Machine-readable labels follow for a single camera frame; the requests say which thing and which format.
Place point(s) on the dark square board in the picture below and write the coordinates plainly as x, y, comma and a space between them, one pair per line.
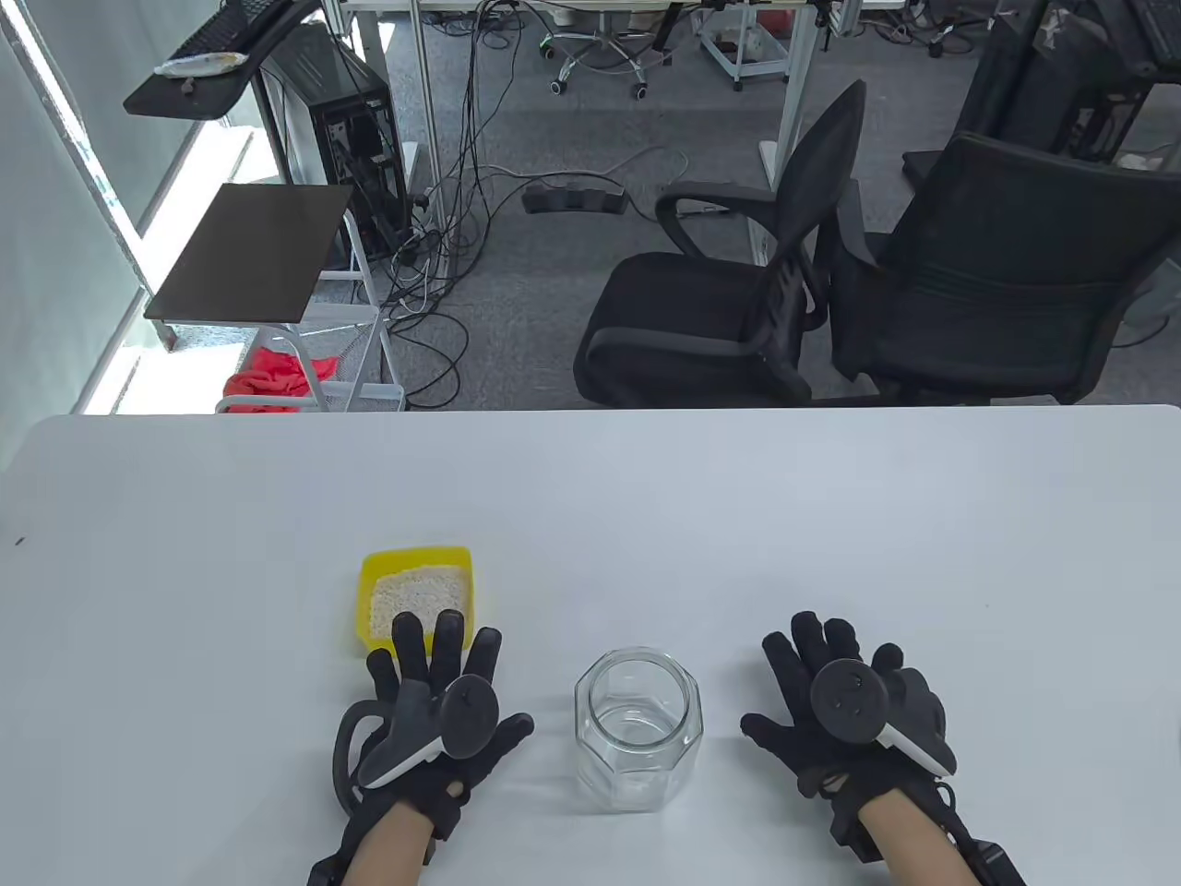
249, 249

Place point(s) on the white plate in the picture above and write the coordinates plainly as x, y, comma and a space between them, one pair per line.
198, 65

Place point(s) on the clear glass jar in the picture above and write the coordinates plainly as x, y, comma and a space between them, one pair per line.
637, 738

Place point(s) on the black office chair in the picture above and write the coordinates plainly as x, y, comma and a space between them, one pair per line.
683, 305
996, 277

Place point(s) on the black equipment rack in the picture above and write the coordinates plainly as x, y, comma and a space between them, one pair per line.
1033, 83

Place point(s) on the black stand tray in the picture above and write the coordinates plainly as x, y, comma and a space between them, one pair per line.
184, 97

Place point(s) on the white rice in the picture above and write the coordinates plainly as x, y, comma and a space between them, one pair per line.
415, 591

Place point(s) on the person's right forearm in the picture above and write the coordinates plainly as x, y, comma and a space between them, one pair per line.
909, 840

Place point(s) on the chrome chair base with casters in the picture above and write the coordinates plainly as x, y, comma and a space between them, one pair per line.
600, 39

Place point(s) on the yellow plastic food container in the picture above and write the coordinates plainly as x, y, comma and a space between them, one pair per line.
415, 556

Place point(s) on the person's right hand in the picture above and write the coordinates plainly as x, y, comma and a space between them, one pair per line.
784, 685

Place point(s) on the white frame desk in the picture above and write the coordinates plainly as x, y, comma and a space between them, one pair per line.
420, 92

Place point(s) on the black white right hand controller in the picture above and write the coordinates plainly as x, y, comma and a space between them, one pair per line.
849, 697

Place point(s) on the black keyboard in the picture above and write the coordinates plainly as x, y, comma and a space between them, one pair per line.
221, 28

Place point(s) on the black power strip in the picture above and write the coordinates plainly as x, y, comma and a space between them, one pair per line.
572, 198

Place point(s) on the person's left forearm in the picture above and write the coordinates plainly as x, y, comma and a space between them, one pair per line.
387, 849

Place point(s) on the black white left hand controller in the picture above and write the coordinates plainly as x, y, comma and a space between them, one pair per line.
466, 706

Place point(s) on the white wheeled cart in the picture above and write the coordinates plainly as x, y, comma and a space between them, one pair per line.
738, 65

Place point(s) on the black computer tower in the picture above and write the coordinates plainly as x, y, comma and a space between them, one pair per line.
341, 120

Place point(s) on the red cloth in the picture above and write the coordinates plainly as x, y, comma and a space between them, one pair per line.
268, 374

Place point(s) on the person's left hand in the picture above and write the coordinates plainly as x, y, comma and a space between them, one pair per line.
482, 653

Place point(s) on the black white hand controller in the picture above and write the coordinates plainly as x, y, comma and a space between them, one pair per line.
849, 697
466, 706

